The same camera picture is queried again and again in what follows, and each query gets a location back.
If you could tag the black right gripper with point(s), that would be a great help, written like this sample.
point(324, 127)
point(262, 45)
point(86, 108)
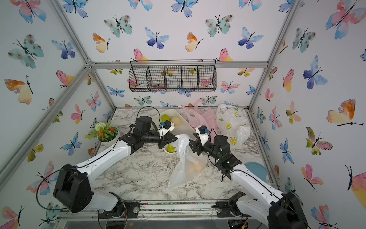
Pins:
point(196, 147)

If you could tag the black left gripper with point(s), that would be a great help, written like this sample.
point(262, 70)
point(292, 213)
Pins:
point(164, 140)

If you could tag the green pear bottom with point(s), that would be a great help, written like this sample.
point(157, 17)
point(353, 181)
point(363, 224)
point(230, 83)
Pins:
point(170, 149)

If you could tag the green pear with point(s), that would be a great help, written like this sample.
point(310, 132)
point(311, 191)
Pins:
point(165, 117)
point(170, 149)

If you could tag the clear white plastic bag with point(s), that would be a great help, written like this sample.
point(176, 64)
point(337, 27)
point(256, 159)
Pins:
point(181, 173)

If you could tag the orange yellow pear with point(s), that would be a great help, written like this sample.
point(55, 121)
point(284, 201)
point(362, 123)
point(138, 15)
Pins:
point(196, 168)

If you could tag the pink plastic bag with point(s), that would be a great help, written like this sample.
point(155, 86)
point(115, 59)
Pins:
point(198, 117)

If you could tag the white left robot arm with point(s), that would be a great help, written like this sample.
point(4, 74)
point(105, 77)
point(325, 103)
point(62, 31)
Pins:
point(73, 187)

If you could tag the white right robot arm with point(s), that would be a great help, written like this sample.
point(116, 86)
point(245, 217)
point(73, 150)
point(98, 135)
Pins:
point(271, 207)

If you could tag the white rectangular tray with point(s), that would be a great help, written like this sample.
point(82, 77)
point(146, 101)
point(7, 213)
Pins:
point(184, 128)

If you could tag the beige pear top right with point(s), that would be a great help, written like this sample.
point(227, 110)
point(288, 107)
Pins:
point(176, 121)

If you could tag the green pear top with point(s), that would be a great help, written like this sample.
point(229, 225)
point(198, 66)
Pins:
point(165, 117)

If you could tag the lemon print plastic bag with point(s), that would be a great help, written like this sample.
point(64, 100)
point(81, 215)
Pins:
point(233, 123)

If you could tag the potted flower plant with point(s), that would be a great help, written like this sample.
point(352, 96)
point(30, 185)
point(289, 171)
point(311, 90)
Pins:
point(105, 133)

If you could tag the light blue dustpan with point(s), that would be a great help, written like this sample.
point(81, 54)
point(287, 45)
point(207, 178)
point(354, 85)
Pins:
point(259, 170)

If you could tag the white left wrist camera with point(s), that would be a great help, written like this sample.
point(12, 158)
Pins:
point(165, 127)

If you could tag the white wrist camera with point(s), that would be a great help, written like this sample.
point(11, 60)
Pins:
point(165, 127)
point(203, 134)

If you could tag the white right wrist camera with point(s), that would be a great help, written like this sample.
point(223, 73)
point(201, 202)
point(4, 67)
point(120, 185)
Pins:
point(203, 134)

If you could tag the black wire wall basket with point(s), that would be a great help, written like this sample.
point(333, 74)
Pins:
point(173, 76)

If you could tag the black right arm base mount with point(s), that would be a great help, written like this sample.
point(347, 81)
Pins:
point(229, 208)

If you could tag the aluminium front rail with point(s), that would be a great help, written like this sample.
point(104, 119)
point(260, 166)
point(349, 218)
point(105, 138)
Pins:
point(170, 210)

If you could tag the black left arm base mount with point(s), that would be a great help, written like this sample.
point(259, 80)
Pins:
point(123, 209)

